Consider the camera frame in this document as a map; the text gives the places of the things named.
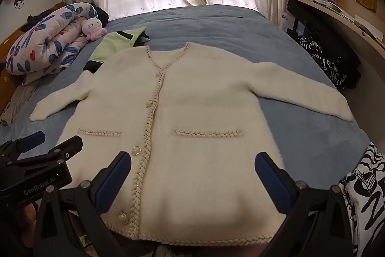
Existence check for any black clothes pile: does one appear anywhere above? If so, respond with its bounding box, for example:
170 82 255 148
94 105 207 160
287 0 362 89

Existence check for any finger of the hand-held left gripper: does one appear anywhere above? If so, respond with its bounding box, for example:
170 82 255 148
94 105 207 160
9 136 83 170
0 131 46 162

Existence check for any light green black garment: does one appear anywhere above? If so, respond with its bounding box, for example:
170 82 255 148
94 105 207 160
83 28 151 72

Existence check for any black white patterned cloth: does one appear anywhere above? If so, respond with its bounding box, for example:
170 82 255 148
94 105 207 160
296 36 347 91

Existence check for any floral pink blue quilt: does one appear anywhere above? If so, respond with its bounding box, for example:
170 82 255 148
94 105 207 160
5 2 100 77

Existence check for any wooden curved shelf unit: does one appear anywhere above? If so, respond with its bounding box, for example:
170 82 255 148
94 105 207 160
283 0 385 95

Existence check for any cream fuzzy braided-trim cardigan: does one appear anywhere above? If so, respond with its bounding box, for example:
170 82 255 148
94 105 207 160
29 42 354 245

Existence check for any white printed box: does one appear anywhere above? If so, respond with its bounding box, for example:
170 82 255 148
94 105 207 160
281 13 297 32

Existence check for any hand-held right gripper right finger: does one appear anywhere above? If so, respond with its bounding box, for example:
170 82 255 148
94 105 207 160
254 151 360 257

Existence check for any person's left hand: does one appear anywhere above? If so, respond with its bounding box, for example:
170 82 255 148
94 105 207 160
16 203 38 241

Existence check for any orange wooden headboard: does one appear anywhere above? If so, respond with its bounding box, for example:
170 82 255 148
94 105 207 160
0 28 19 65

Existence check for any white pink cat plush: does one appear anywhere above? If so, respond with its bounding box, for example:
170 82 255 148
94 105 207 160
82 17 108 41

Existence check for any white black graphic print cloth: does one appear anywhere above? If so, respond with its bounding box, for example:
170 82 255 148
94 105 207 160
339 143 385 257

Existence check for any light blue fleece bed blanket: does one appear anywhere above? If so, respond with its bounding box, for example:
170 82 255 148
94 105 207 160
0 4 372 185

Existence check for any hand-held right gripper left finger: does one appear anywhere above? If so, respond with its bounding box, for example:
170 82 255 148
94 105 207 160
35 151 132 257

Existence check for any beige striped cloth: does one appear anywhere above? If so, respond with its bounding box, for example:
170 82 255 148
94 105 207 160
0 83 43 125

